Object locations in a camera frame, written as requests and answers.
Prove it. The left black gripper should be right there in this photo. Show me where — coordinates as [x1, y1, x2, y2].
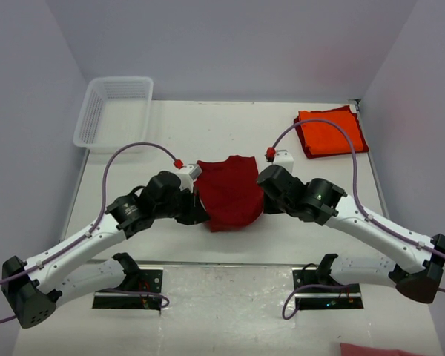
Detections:
[154, 185, 210, 225]

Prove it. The dark red t shirt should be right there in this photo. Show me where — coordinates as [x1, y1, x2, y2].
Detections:
[292, 105, 370, 160]
[195, 155, 263, 233]

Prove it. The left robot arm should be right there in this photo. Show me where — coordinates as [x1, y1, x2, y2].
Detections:
[1, 164, 209, 329]

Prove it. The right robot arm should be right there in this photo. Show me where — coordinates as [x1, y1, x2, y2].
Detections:
[257, 165, 445, 304]

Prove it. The folded dark red t shirt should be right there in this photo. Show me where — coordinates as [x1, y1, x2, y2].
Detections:
[292, 105, 370, 160]

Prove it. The folded orange t shirt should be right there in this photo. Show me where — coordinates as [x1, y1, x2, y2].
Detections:
[297, 105, 361, 157]

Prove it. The white plastic basket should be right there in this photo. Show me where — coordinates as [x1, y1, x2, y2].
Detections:
[73, 76, 154, 154]

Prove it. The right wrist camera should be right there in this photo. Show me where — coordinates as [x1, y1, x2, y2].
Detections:
[265, 147, 294, 174]

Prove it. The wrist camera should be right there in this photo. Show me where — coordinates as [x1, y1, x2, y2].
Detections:
[265, 147, 294, 174]
[174, 159, 202, 191]

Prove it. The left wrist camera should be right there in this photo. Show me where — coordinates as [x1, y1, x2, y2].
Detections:
[174, 159, 202, 191]

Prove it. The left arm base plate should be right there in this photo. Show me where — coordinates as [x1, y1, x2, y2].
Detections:
[92, 265, 169, 312]

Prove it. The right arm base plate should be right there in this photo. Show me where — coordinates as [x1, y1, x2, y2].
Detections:
[292, 263, 364, 311]

